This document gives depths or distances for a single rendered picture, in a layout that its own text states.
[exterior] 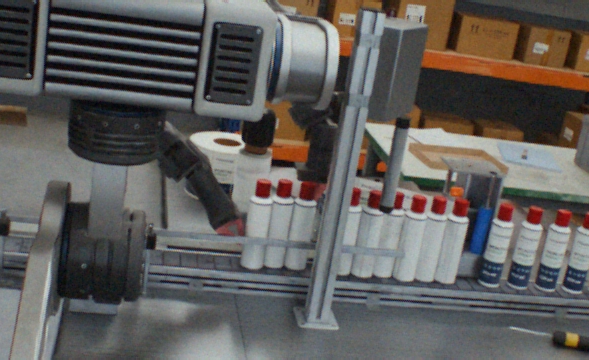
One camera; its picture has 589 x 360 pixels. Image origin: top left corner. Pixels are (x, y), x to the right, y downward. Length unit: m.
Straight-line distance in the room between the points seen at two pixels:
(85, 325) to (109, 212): 0.55
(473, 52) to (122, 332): 4.50
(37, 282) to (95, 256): 0.17
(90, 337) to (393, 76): 0.77
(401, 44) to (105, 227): 0.73
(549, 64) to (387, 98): 4.47
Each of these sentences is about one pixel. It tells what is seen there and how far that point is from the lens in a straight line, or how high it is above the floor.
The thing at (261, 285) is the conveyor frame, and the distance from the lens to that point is 1.95.
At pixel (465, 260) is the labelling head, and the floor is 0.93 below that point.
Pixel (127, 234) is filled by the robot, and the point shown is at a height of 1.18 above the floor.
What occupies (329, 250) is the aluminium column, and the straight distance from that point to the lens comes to 1.82.
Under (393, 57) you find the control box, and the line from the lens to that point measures 1.71.
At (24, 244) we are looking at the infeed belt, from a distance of 1.97.
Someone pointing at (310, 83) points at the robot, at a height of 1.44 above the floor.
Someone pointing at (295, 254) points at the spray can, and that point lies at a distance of 1.97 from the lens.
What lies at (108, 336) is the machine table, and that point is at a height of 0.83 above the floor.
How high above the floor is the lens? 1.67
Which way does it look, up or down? 18 degrees down
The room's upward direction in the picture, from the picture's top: 10 degrees clockwise
